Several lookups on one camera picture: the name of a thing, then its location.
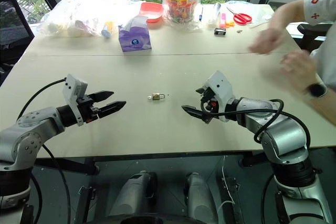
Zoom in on dark rounded robot waist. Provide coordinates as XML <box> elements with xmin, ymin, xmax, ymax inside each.
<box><xmin>103</xmin><ymin>215</ymin><xmax>200</xmax><ymax>224</ymax></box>

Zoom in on person's right hand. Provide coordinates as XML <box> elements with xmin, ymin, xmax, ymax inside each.
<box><xmin>247</xmin><ymin>27</ymin><xmax>286</xmax><ymax>56</ymax></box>

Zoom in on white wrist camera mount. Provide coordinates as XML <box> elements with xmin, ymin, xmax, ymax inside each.
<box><xmin>204</xmin><ymin>70</ymin><xmax>236</xmax><ymax>123</ymax></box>
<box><xmin>62</xmin><ymin>73</ymin><xmax>89</xmax><ymax>126</ymax></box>

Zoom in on thin wooden stick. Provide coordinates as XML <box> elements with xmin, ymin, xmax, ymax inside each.
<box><xmin>249</xmin><ymin>21</ymin><xmax>271</xmax><ymax>29</ymax></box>

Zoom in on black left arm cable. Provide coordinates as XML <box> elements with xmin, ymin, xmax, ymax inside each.
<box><xmin>16</xmin><ymin>78</ymin><xmax>72</xmax><ymax>224</ymax></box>

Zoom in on black wrist watch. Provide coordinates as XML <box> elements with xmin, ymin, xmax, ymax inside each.
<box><xmin>306</xmin><ymin>81</ymin><xmax>328</xmax><ymax>98</ymax></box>

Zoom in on large clear plastic bag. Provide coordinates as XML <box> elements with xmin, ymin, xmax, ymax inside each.
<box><xmin>38</xmin><ymin>0</ymin><xmax>143</xmax><ymax>39</ymax></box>

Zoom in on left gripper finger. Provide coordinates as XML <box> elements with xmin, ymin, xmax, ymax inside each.
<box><xmin>89</xmin><ymin>91</ymin><xmax>115</xmax><ymax>103</ymax></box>
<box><xmin>97</xmin><ymin>100</ymin><xmax>127</xmax><ymax>119</ymax></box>

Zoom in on grey left robot leg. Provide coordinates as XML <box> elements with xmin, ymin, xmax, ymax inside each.
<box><xmin>108</xmin><ymin>170</ymin><xmax>159</xmax><ymax>219</ymax></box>

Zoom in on red plastic tray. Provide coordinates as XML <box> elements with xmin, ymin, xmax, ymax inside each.
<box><xmin>139</xmin><ymin>2</ymin><xmax>164</xmax><ymax>24</ymax></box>

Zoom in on thin white cable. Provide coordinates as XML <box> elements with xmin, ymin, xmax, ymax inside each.
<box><xmin>219</xmin><ymin>155</ymin><xmax>237</xmax><ymax>210</ymax></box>

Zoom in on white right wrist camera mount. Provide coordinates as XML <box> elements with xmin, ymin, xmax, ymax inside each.
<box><xmin>204</xmin><ymin>70</ymin><xmax>236</xmax><ymax>123</ymax></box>

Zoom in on white shirt with red prints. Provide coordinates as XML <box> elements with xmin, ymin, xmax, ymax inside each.
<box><xmin>303</xmin><ymin>0</ymin><xmax>336</xmax><ymax>90</ymax></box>

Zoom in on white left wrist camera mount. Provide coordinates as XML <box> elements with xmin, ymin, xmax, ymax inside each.
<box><xmin>62</xmin><ymin>73</ymin><xmax>89</xmax><ymax>126</ymax></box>

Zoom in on purple tissue box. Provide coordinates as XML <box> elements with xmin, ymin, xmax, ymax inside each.
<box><xmin>118</xmin><ymin>15</ymin><xmax>153</xmax><ymax>53</ymax></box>

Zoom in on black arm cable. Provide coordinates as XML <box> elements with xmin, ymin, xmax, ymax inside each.
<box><xmin>200</xmin><ymin>99</ymin><xmax>311</xmax><ymax>154</ymax></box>
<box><xmin>16</xmin><ymin>78</ymin><xmax>72</xmax><ymax>224</ymax></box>

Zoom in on person's left hand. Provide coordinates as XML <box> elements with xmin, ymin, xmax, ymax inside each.
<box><xmin>278</xmin><ymin>50</ymin><xmax>320</xmax><ymax>94</ymax></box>

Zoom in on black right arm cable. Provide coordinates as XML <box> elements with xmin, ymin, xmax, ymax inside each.
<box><xmin>200</xmin><ymin>99</ymin><xmax>311</xmax><ymax>154</ymax></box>

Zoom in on red handled scissors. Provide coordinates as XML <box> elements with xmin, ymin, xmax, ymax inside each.
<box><xmin>226</xmin><ymin>6</ymin><xmax>253</xmax><ymax>25</ymax></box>

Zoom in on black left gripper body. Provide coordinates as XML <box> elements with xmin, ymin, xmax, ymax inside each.
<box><xmin>76</xmin><ymin>94</ymin><xmax>102</xmax><ymax>125</ymax></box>

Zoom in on grey right robot leg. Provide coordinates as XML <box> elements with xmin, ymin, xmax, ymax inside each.
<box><xmin>184</xmin><ymin>172</ymin><xmax>219</xmax><ymax>224</ymax></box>

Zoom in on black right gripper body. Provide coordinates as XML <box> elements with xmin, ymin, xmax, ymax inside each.
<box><xmin>200</xmin><ymin>87</ymin><xmax>219</xmax><ymax>125</ymax></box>

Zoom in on black chair armrest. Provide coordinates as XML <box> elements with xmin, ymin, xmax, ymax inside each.
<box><xmin>297</xmin><ymin>23</ymin><xmax>334</xmax><ymax>53</ymax></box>

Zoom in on black mesh office chair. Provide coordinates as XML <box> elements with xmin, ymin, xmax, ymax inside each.
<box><xmin>0</xmin><ymin>0</ymin><xmax>35</xmax><ymax>83</ymax></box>

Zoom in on blue and yellow tube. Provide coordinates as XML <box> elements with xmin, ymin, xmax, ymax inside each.
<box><xmin>101</xmin><ymin>20</ymin><xmax>115</xmax><ymax>39</ymax></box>

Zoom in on grey robot leg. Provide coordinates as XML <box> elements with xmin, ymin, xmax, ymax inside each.
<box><xmin>184</xmin><ymin>172</ymin><xmax>219</xmax><ymax>224</ymax></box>
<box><xmin>108</xmin><ymin>170</ymin><xmax>159</xmax><ymax>219</ymax></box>

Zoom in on black table frame bar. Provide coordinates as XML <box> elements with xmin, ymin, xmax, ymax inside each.
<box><xmin>33</xmin><ymin>156</ymin><xmax>101</xmax><ymax>176</ymax></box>

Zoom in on flat clear plastic bag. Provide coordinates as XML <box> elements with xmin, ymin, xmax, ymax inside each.
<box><xmin>225</xmin><ymin>0</ymin><xmax>275</xmax><ymax>23</ymax></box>

